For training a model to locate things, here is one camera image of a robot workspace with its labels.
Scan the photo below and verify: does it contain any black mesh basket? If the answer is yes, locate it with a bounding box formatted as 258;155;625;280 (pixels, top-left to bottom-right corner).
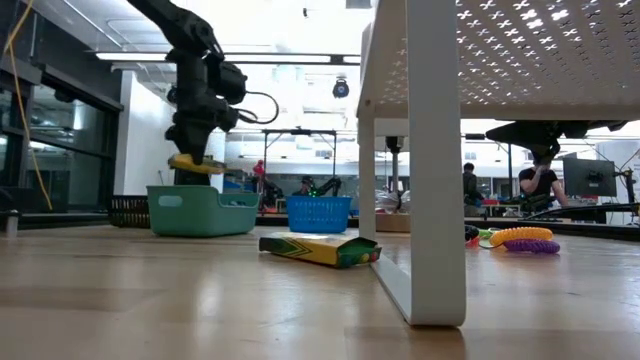
106;194;151;229

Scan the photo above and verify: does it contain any yellow coil wristband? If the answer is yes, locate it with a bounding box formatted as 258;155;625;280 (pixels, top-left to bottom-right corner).
487;226;555;249

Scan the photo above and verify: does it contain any clear coiled lamp cord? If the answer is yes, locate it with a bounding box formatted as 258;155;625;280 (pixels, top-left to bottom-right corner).
374;188;412;215

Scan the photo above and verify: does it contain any purple coil wristband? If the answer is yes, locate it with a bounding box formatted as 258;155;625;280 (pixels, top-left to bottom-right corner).
501;237;562;256

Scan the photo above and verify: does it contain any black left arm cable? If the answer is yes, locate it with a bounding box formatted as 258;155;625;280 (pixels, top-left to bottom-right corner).
233;90;281;126

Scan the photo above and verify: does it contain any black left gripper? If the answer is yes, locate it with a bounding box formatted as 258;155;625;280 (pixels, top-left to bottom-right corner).
164;89;242;167

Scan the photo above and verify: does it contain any black monitor on arm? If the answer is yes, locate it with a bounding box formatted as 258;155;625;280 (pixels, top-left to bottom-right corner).
562;156;619;198

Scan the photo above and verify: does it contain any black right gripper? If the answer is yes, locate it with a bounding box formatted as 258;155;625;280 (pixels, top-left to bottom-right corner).
484;119;629;166

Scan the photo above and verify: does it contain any ceiling light strip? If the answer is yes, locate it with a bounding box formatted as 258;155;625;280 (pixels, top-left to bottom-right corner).
94;51;362;66

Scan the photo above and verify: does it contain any grey metal post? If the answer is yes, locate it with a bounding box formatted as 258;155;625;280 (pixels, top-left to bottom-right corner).
4;209;21;239

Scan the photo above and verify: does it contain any teal plastic bin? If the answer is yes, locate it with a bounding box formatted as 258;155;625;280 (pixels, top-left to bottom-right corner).
145;184;261;237

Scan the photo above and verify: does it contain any blue slotted plastic basket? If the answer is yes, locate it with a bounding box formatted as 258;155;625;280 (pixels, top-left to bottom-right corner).
284;194;353;235

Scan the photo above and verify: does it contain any black background gantry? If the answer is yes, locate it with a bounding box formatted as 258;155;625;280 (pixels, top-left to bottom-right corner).
260;128;338;197

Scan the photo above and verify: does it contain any yellow green crayon box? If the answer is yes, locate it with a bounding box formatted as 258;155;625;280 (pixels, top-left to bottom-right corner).
257;231;383;270
166;152;228;176

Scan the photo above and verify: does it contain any black monitor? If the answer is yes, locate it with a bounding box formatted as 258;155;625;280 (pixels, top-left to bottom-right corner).
172;168;214;188

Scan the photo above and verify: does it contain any yellow hanging cable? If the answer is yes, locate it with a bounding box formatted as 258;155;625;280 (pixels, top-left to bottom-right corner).
2;0;55;212

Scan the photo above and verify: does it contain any white perforated metal shelf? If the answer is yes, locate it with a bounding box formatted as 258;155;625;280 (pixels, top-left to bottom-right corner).
355;0;640;328

